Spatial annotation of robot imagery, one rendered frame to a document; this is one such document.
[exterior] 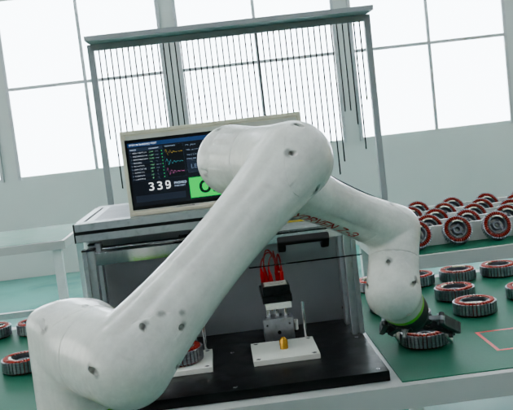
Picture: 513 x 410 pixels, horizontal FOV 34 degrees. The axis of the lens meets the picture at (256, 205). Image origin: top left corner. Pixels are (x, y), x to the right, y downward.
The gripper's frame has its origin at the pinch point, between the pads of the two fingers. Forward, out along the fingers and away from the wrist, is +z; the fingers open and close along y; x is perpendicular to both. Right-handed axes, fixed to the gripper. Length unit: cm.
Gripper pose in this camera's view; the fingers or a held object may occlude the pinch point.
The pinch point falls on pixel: (424, 334)
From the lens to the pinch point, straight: 200.0
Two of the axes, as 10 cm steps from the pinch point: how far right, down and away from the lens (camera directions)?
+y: 9.3, -0.7, -3.5
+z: 3.5, 3.8, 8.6
